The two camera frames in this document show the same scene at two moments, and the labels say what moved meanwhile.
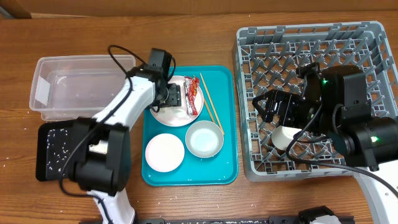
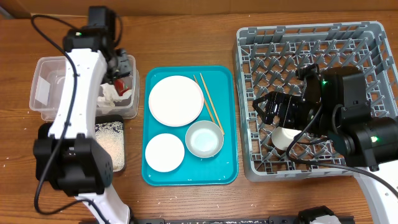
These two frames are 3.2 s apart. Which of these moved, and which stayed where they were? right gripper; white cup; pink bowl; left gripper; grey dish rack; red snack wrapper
Moved: left gripper; red snack wrapper
Stayed: grey dish rack; right gripper; pink bowl; white cup
